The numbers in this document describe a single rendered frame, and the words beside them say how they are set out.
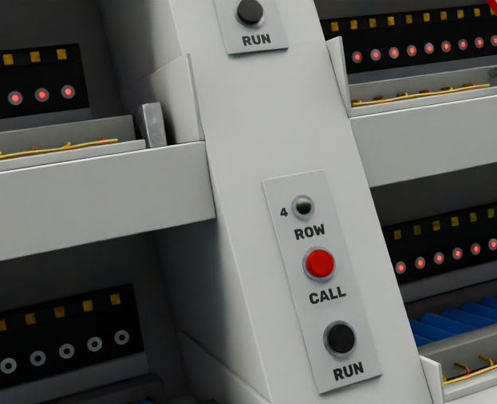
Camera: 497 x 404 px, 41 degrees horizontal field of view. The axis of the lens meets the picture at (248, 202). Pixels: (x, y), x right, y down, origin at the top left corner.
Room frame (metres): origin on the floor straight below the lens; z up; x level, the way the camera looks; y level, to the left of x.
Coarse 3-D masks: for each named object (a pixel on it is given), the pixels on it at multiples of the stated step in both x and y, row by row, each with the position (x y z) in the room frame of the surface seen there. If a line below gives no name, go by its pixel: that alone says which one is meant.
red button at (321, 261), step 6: (312, 252) 0.38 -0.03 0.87; (318, 252) 0.38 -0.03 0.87; (324, 252) 0.38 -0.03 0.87; (312, 258) 0.38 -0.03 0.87; (318, 258) 0.38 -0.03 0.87; (324, 258) 0.38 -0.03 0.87; (330, 258) 0.38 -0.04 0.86; (306, 264) 0.38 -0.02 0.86; (312, 264) 0.38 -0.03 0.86; (318, 264) 0.38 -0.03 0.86; (324, 264) 0.38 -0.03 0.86; (330, 264) 0.38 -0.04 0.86; (312, 270) 0.38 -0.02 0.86; (318, 270) 0.38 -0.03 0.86; (324, 270) 0.38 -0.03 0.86; (330, 270) 0.38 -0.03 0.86; (318, 276) 0.38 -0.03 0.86; (324, 276) 0.38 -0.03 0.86
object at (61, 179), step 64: (0, 64) 0.49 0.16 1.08; (64, 64) 0.51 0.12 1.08; (0, 128) 0.50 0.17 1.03; (64, 128) 0.41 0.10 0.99; (128, 128) 0.42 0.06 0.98; (192, 128) 0.37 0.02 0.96; (0, 192) 0.33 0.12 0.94; (64, 192) 0.35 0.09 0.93; (128, 192) 0.36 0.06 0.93; (192, 192) 0.37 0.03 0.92; (0, 256) 0.34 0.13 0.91
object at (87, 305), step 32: (128, 288) 0.51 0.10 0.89; (0, 320) 0.47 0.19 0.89; (32, 320) 0.48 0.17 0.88; (64, 320) 0.49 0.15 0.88; (96, 320) 0.50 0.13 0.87; (128, 320) 0.51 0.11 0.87; (0, 352) 0.48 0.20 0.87; (32, 352) 0.49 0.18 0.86; (96, 352) 0.51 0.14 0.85; (128, 352) 0.52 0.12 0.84; (0, 384) 0.49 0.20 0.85
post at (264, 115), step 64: (128, 0) 0.46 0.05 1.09; (192, 0) 0.37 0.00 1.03; (128, 64) 0.50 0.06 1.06; (192, 64) 0.37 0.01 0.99; (256, 64) 0.38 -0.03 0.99; (320, 64) 0.40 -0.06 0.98; (256, 128) 0.38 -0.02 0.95; (320, 128) 0.39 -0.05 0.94; (256, 192) 0.38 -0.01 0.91; (192, 256) 0.45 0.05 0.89; (256, 256) 0.37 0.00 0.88; (384, 256) 0.40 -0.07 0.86; (192, 320) 0.49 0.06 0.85; (256, 320) 0.37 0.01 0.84; (384, 320) 0.40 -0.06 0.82; (256, 384) 0.39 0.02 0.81; (384, 384) 0.39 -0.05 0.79
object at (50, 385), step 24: (120, 360) 0.51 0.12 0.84; (144, 360) 0.52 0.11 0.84; (192, 360) 0.51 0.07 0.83; (216, 360) 0.45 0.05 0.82; (24, 384) 0.49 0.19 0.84; (48, 384) 0.49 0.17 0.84; (72, 384) 0.50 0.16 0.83; (96, 384) 0.51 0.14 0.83; (192, 384) 0.52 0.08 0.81; (216, 384) 0.46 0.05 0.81; (240, 384) 0.40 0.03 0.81
